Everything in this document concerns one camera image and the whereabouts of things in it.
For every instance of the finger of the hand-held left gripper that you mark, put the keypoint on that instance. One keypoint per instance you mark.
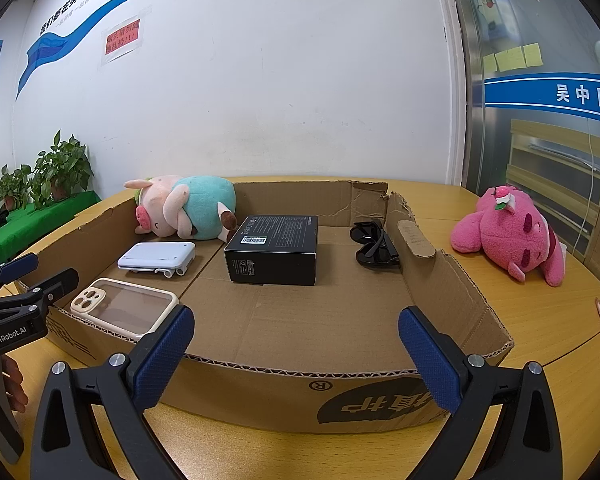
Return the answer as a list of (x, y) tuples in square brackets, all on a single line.
[(55, 284), (17, 266)]

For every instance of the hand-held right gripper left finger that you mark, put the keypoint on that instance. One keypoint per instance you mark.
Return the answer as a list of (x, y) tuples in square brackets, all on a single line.
[(165, 355)]

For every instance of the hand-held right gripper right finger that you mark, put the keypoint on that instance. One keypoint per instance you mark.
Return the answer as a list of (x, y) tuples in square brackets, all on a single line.
[(430, 360)]

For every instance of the beige clear phone case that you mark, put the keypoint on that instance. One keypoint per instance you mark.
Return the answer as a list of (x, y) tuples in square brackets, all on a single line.
[(85, 302)]

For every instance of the white folding device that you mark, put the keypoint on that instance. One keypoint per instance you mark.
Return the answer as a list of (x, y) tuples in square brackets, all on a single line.
[(155, 255)]

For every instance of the black sunglasses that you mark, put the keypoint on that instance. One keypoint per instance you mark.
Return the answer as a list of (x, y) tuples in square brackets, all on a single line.
[(375, 255)]

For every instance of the brown cardboard box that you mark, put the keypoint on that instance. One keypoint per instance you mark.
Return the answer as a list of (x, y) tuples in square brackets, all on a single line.
[(290, 320)]

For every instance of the black product box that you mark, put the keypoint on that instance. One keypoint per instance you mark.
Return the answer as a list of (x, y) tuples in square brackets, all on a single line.
[(275, 240)]

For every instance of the yellow wooden desktop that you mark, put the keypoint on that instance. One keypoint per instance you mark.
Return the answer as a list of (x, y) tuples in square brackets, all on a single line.
[(545, 320)]

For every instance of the person's left hand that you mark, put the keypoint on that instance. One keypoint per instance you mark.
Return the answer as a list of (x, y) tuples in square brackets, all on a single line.
[(16, 385)]

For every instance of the green table cloth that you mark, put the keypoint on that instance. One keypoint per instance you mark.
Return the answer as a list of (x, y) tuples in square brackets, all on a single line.
[(45, 215)]

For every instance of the green potted plant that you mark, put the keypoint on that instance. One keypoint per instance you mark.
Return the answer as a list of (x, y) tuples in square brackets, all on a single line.
[(10, 187), (62, 165)]

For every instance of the pink plush toy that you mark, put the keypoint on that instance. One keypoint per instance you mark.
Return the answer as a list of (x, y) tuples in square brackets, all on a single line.
[(500, 235)]

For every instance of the pig plush in teal shirt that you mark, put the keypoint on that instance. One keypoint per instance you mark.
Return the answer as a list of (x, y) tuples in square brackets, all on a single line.
[(205, 205)]

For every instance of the red paper notice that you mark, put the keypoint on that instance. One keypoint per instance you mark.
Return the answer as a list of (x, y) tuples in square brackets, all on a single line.
[(122, 40)]

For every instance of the blue banner on glass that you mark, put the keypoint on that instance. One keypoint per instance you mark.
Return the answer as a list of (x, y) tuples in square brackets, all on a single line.
[(525, 92)]

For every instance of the yellow sticky note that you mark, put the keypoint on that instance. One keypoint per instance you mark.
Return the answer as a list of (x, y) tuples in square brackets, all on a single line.
[(509, 59), (489, 62), (532, 55)]

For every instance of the blue pig poster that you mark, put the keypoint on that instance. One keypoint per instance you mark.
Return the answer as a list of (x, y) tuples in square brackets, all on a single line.
[(492, 2)]

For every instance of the blue wall decal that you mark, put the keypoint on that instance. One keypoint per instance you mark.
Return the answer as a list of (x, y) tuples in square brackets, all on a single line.
[(50, 47)]

